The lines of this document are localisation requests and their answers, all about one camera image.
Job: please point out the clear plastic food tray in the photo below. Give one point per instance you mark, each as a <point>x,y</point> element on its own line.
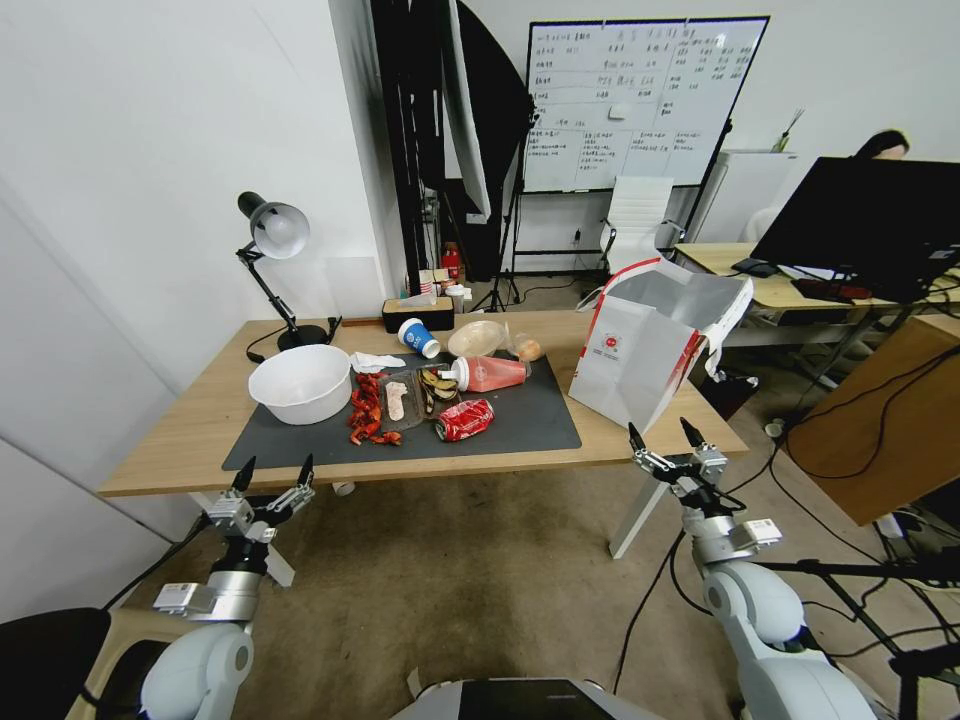
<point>397,401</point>

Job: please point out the light wooden office desk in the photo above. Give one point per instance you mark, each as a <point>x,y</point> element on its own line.
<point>720,259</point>

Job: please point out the brown wooden panel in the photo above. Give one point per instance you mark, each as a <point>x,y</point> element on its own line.
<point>885,420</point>

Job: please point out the person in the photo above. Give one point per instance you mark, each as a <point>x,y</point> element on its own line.
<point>885,144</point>

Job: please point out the black red keyboard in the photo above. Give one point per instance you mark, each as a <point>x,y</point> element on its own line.
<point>825,289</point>

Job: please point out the black light stand tripod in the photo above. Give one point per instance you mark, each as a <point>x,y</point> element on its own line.
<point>510,225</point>

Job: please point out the whiteboard with black frame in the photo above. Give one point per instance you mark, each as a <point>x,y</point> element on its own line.
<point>600,150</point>

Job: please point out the white cabinet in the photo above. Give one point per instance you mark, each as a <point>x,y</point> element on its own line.
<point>750,195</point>

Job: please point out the white whiteboard eraser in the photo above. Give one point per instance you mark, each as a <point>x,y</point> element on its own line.
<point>620,112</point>

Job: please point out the large white plastic bowl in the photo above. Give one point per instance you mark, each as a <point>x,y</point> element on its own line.
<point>300,390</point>

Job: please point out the wooden table with white legs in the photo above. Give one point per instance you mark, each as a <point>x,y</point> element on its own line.
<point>187,420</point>

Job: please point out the red crayfish shells pile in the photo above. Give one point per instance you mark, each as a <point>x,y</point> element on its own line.
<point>364,409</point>

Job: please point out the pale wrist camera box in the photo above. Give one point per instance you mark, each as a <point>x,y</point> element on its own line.
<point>710,461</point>
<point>229,510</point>

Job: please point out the small white roll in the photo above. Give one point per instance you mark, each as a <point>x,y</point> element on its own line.
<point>345,487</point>

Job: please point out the black computer monitor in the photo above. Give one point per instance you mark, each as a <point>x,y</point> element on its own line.
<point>862,217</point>

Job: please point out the blue white paper cup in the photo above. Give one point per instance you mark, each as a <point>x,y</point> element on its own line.
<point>416,336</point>

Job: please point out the black tripod stand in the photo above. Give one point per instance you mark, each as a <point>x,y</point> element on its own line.
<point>862,570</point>

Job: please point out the white red food delivery bag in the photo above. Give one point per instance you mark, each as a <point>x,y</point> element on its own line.
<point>637,360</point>

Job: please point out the red canister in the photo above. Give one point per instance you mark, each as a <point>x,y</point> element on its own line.
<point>450,259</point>

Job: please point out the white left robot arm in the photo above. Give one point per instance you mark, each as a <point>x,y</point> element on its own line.
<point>199,667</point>

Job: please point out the black desk lamp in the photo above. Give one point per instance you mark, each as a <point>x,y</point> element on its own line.
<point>279,229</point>

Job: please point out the reed diffuser sticks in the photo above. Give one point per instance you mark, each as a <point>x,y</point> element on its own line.
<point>785,139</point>

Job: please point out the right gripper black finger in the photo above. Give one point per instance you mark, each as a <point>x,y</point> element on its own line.
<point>694,441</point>
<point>640,444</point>

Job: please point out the black hanging backdrop cloth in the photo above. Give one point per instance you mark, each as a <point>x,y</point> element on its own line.
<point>397,112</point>

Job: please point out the red white striped bucket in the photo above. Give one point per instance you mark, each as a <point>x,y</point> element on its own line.
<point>426,283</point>

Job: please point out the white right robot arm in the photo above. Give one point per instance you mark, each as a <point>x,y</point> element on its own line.
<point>757,600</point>

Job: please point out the small brown lidded cup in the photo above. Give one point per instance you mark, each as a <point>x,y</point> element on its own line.
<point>455,296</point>

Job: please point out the small paper cup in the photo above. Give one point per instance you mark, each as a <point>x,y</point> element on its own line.
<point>774,430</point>

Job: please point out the black tissue box wooden lid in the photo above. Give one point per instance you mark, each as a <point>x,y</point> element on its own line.
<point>420,319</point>

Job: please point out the black rounded chair back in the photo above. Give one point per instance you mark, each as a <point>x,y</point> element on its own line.
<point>45,660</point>

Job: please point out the clear bag with bun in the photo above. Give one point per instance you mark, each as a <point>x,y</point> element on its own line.
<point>529,349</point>

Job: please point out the pink drink bottle white cap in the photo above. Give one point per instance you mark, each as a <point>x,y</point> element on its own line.
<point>495,373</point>

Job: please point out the dark grey table mat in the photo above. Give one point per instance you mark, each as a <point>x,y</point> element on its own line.
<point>525,420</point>

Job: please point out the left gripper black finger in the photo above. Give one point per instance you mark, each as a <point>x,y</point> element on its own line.
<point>244,478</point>
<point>304,480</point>

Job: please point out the black photo softbox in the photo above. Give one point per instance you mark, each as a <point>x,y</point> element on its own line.
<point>495,112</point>

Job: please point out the white office chair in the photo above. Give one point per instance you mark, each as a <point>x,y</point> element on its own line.
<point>637,202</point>

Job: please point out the crumpled white tissue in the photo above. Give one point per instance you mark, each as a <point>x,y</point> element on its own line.
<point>371,362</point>

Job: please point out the crushed red soda can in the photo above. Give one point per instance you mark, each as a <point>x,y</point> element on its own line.
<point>465,420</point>

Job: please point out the dark roasted eggplant pieces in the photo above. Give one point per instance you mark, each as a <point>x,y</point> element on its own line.
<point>435,382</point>

